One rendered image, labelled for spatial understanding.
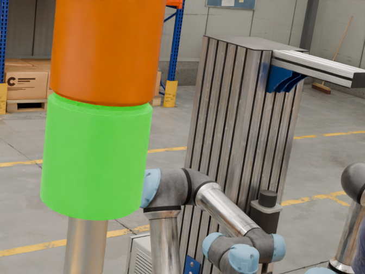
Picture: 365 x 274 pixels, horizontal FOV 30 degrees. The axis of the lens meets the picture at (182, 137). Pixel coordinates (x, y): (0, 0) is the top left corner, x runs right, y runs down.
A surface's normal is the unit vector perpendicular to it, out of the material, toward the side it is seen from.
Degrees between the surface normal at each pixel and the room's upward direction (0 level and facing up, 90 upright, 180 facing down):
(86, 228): 90
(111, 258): 0
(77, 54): 90
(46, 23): 90
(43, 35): 90
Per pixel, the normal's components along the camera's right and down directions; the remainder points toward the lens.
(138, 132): 0.77, 0.27
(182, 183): 0.44, -0.26
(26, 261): 0.14, -0.95
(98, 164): 0.11, 0.28
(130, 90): 0.58, 0.29
